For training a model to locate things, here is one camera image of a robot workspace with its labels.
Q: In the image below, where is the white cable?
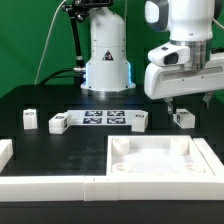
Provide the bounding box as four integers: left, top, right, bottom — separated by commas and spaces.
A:
34, 0, 68, 86

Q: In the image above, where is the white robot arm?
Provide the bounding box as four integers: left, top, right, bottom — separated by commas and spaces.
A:
81, 0, 224, 99

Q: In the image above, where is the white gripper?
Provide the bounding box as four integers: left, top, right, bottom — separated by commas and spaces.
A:
144, 53, 224, 115

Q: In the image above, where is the black cable bundle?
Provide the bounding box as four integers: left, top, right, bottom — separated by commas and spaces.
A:
39, 67, 87, 86

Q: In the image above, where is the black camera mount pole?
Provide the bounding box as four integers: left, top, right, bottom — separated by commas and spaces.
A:
62, 0, 114, 84

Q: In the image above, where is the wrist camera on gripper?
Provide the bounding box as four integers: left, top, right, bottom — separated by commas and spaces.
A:
148, 42, 190, 67

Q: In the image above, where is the white plate with markers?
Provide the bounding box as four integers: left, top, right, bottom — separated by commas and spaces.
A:
68, 110, 140, 126

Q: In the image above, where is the white square tabletop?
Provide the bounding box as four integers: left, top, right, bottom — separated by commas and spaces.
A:
106, 135, 215, 176

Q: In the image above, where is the white U-shaped fence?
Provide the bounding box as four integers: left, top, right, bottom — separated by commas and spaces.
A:
0, 137, 224, 202

